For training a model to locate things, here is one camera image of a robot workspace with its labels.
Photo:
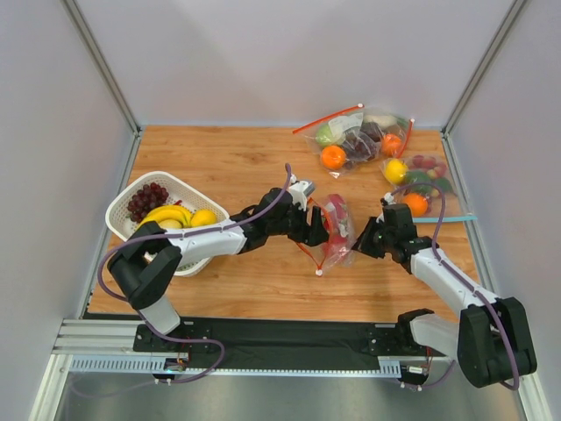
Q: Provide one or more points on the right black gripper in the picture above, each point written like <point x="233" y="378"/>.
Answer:
<point x="376" y="239"/>

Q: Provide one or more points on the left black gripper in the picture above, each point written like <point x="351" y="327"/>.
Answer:
<point x="304" y="224"/>

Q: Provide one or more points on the orange-zip bag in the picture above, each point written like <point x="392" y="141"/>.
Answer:
<point x="403" y="128"/>
<point x="339" y="122"/>
<point x="315" y="253"/>

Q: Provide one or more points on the yellow fake pear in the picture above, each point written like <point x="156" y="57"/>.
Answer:
<point x="203" y="217"/>

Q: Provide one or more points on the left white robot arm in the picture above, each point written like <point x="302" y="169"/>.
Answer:
<point x="145" y="289"/>

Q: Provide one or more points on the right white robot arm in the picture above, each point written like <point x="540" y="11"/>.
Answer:
<point x="491" y="341"/>

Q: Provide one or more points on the orange fake fruit blue bag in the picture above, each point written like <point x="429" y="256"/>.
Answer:
<point x="418" y="204"/>

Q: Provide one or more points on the blue-zip clear bag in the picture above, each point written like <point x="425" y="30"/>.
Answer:
<point x="451" y="208"/>

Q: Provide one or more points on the yellow fake apple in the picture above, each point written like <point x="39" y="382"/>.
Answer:
<point x="395" y="171"/>

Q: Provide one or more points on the green fake avocado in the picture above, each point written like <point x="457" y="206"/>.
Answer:
<point x="419" y="182"/>

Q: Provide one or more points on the orange fake fruit left bag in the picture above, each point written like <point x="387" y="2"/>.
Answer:
<point x="333" y="157"/>

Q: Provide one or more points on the dark purple fake grapes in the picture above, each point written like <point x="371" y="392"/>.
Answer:
<point x="362" y="144"/>

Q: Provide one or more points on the orange fake fruit middle bag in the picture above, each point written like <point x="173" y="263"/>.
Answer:
<point x="391" y="145"/>

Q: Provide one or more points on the green fake cabbage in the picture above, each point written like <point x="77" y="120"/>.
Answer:
<point x="324" y="137"/>

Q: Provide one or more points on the white fake radish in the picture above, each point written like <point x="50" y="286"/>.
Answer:
<point x="382" y="121"/>

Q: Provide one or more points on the yellow fake banana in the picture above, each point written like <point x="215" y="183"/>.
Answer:
<point x="177" y="213"/>

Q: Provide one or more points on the red dragon fruit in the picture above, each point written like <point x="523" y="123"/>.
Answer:
<point x="341" y="228"/>

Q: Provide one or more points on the white perforated plastic basket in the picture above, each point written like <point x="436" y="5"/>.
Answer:
<point x="195" y="247"/>

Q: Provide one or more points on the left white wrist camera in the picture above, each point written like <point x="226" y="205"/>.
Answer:
<point x="300" y="191"/>

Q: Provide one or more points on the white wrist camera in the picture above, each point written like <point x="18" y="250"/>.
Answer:
<point x="388" y="199"/>
<point x="300" y="191"/>

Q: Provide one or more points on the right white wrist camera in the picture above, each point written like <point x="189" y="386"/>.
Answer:
<point x="388" y="199"/>

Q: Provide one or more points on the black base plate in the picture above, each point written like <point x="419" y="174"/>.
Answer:
<point x="303" y="344"/>

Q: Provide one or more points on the white slotted cable duct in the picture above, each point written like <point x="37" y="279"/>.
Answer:
<point x="161" y="365"/>

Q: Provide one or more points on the aluminium corner frame post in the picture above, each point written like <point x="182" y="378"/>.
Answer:
<point x="487" y="59"/>

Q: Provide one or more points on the left aluminium frame post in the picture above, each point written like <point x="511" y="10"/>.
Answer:
<point x="81" y="25"/>

